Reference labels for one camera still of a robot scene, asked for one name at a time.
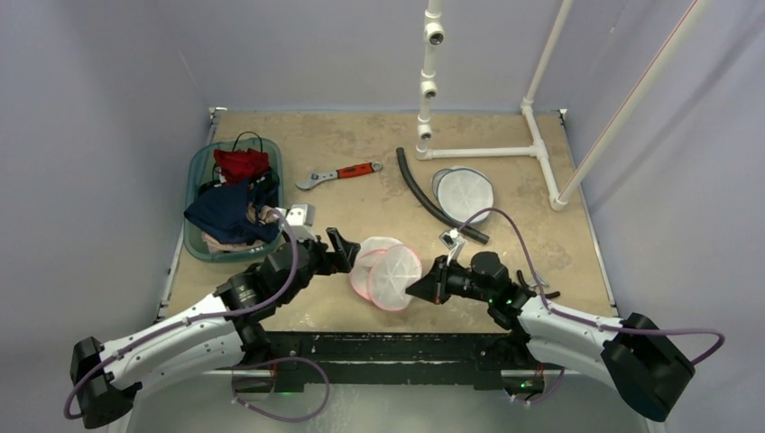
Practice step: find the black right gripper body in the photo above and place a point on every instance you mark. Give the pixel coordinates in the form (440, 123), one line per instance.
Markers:
(443, 280)

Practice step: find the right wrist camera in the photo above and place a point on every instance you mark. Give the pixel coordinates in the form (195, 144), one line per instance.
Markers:
(454, 241)

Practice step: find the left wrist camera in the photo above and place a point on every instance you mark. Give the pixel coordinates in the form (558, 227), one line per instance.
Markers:
(300, 218)

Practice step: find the pink lace bra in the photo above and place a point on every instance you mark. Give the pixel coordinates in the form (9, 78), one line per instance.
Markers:
(262, 216)

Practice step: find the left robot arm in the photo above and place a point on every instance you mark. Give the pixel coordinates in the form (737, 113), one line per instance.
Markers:
(224, 329)

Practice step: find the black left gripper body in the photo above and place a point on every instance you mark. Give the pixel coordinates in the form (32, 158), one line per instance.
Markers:
(320, 262)

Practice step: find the red handled adjustable wrench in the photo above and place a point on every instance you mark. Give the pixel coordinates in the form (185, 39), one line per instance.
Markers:
(316, 178)

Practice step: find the pink trimmed mesh laundry bag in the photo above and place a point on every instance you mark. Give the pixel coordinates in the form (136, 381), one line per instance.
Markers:
(384, 268)

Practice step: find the teal plastic bin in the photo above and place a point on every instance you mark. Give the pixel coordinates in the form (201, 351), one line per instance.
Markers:
(197, 247)

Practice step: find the navy blue bra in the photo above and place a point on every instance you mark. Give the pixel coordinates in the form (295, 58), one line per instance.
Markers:
(221, 212)

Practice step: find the white mesh laundry bag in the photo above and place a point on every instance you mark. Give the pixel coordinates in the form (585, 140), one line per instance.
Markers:
(461, 192)

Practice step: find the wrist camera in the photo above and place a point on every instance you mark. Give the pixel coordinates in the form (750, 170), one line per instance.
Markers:
(454, 241)
(300, 218)

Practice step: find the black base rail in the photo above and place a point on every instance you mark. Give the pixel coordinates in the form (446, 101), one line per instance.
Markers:
(484, 361)

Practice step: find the red lace bra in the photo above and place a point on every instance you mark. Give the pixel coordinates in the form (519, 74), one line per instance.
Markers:
(237, 166)

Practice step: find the white PVC pipe frame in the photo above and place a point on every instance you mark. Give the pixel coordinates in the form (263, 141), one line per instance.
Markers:
(434, 36)

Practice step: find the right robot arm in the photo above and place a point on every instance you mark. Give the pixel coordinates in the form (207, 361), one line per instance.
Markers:
(631, 355)

